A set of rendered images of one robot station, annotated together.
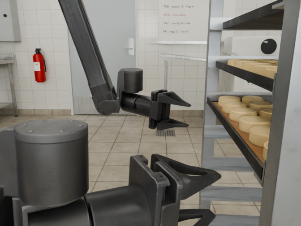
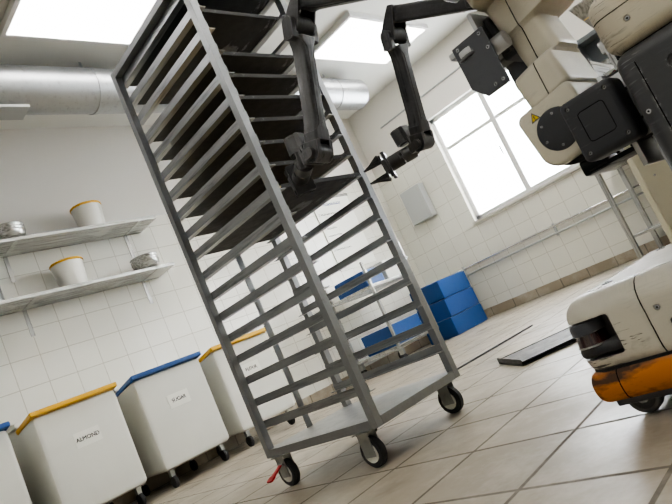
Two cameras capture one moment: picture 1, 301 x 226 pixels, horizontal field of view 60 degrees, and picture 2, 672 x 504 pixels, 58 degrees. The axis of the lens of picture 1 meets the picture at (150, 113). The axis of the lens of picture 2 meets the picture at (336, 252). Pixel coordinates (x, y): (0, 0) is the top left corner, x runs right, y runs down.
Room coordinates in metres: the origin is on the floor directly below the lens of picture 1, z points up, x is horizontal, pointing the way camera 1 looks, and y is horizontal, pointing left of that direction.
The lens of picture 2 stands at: (2.10, 1.19, 0.39)
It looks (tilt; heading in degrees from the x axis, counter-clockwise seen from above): 8 degrees up; 221
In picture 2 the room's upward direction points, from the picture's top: 24 degrees counter-clockwise
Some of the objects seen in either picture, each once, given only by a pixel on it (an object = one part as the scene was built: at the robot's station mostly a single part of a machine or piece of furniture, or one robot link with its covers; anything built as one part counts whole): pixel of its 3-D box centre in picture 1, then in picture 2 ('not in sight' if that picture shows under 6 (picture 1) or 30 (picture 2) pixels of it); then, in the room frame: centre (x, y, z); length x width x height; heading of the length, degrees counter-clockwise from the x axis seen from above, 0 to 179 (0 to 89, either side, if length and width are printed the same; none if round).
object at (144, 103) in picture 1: (150, 107); (301, 174); (0.71, 0.00, 0.93); 0.07 x 0.07 x 0.10; 57
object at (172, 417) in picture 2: not in sight; (167, 425); (-0.15, -2.82, 0.39); 0.64 x 0.54 x 0.77; 87
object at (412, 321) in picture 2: not in sight; (393, 334); (-2.64, -2.63, 0.28); 0.56 x 0.38 x 0.20; 6
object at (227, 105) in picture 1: (234, 107); not in sight; (0.55, -0.18, 0.96); 0.05 x 0.05 x 0.02
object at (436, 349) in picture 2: not in sight; (381, 370); (0.24, -0.44, 0.24); 0.64 x 0.03 x 0.03; 86
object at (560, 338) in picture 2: not in sight; (567, 335); (-0.62, -0.07, 0.01); 0.60 x 0.40 x 0.03; 134
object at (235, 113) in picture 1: (242, 114); not in sight; (0.49, -0.18, 0.96); 0.05 x 0.05 x 0.02
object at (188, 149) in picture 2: not in sight; (197, 139); (0.63, -0.46, 1.32); 0.64 x 0.03 x 0.03; 86
